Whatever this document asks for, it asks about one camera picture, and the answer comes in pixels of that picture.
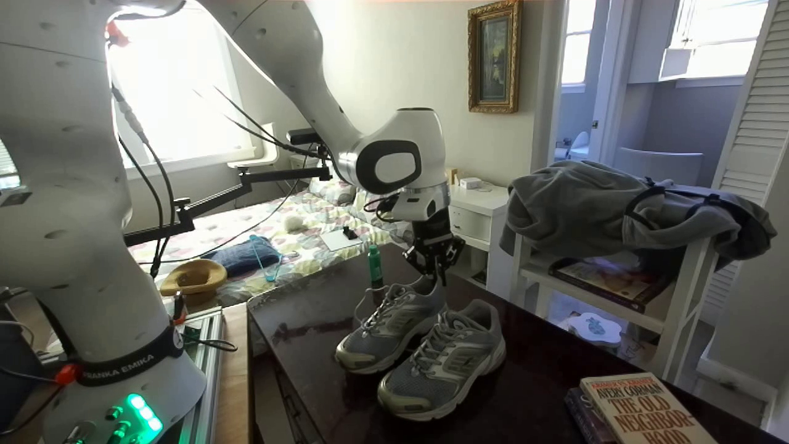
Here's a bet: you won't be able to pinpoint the tan straw hat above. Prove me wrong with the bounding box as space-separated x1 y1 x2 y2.
157 259 228 301

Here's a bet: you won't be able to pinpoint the gold framed picture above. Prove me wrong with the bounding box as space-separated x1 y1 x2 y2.
465 0 522 117

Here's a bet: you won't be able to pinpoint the blue mesh sneaker, long laces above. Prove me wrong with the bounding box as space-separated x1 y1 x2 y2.
374 296 511 425

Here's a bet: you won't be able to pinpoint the blue folded cloth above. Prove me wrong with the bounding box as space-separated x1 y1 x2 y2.
207 235 284 280

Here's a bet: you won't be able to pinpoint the red stop button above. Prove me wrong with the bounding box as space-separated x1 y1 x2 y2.
51 360 81 391

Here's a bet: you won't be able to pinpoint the bright bedroom window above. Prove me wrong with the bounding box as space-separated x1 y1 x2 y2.
106 5 274 176

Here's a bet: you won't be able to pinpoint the small bathroom window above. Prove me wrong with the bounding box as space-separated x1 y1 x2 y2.
661 0 772 84

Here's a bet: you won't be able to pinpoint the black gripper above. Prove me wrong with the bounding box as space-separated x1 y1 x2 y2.
398 205 467 292

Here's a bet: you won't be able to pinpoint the book with large title print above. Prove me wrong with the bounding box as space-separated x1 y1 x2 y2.
577 370 720 444

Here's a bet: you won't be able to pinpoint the white louvred door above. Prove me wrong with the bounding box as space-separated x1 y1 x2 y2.
697 0 789 333

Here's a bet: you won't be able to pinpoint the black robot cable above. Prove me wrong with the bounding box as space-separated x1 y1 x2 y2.
215 84 340 181
109 82 179 280

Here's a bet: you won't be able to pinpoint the white nightstand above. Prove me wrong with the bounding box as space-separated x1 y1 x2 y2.
445 177 512 280

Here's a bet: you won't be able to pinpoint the white patterned cloth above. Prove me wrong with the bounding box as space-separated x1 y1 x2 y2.
565 311 628 350

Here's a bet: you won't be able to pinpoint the metal base plate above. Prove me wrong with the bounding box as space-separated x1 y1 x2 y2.
162 304 228 444

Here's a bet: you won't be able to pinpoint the grey clothing pile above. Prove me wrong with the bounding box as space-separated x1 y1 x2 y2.
499 158 779 277

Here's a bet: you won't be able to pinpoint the blue mesh sneaker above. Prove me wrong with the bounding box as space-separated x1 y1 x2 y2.
333 274 448 377
374 296 511 425

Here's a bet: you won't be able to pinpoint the brown book on shelf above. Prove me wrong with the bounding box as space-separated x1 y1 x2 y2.
551 255 673 316

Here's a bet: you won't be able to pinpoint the white wooden shelf stand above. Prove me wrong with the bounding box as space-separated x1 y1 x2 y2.
486 219 726 386

